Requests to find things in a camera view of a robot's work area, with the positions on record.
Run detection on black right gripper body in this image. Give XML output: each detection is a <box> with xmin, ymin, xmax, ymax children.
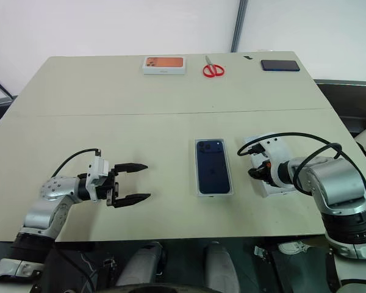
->
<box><xmin>248</xmin><ymin>159</ymin><xmax>275</xmax><ymax>184</ymax></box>

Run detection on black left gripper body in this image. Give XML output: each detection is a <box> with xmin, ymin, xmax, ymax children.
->
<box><xmin>96</xmin><ymin>168</ymin><xmax>120</xmax><ymax>209</ymax></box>

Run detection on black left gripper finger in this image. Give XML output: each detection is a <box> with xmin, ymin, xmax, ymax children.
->
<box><xmin>112</xmin><ymin>192</ymin><xmax>152</xmax><ymax>209</ymax></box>
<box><xmin>113</xmin><ymin>163</ymin><xmax>149</xmax><ymax>176</ymax></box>

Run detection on white box bottom tray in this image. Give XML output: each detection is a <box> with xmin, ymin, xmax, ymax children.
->
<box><xmin>194</xmin><ymin>137</ymin><xmax>235</xmax><ymax>198</ymax></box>

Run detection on dark blue smartphone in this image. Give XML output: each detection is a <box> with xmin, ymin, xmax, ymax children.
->
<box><xmin>195</xmin><ymin>139</ymin><xmax>233</xmax><ymax>195</ymax></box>

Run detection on dark phone lying flat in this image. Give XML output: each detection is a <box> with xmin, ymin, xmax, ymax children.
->
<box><xmin>259</xmin><ymin>59</ymin><xmax>301</xmax><ymax>73</ymax></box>

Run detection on orange printed phone box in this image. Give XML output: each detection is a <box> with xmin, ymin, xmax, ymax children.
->
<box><xmin>142</xmin><ymin>56</ymin><xmax>187</xmax><ymax>76</ymax></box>

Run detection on grey rounded shape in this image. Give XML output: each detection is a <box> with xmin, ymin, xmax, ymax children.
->
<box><xmin>115</xmin><ymin>241</ymin><xmax>167</xmax><ymax>289</ymax></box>
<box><xmin>203</xmin><ymin>241</ymin><xmax>241</xmax><ymax>293</ymax></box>

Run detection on silver metal clasp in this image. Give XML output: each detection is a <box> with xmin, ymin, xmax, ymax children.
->
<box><xmin>253</xmin><ymin>244</ymin><xmax>268</xmax><ymax>261</ymax></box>

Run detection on white sneaker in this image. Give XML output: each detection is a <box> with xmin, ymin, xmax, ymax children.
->
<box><xmin>277</xmin><ymin>239</ymin><xmax>312</xmax><ymax>256</ymax></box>

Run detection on dark side table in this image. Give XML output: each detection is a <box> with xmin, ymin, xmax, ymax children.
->
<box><xmin>313</xmin><ymin>79</ymin><xmax>366</xmax><ymax>136</ymax></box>

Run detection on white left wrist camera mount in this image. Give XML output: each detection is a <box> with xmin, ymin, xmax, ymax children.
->
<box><xmin>85</xmin><ymin>155</ymin><xmax>111</xmax><ymax>203</ymax></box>

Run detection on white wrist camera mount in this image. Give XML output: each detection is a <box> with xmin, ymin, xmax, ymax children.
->
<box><xmin>243</xmin><ymin>132</ymin><xmax>294</xmax><ymax>188</ymax></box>
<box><xmin>85</xmin><ymin>155</ymin><xmax>111</xmax><ymax>203</ymax></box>

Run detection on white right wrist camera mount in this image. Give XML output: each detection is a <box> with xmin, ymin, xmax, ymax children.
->
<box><xmin>243</xmin><ymin>132</ymin><xmax>294</xmax><ymax>188</ymax></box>

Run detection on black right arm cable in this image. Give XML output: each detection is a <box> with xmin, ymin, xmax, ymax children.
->
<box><xmin>237</xmin><ymin>131</ymin><xmax>366</xmax><ymax>228</ymax></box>

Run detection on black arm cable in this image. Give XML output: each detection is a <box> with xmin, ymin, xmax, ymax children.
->
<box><xmin>49</xmin><ymin>148</ymin><xmax>103</xmax><ymax>179</ymax></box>
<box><xmin>237</xmin><ymin>131</ymin><xmax>366</xmax><ymax>228</ymax></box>

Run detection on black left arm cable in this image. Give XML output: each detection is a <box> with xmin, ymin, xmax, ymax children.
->
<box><xmin>49</xmin><ymin>148</ymin><xmax>103</xmax><ymax>179</ymax></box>

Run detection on red handled scissors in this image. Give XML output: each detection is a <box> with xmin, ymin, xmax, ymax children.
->
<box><xmin>202</xmin><ymin>55</ymin><xmax>226</xmax><ymax>79</ymax></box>

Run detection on grey metal post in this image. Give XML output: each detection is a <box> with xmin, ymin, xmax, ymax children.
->
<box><xmin>230</xmin><ymin>0</ymin><xmax>249</xmax><ymax>53</ymax></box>

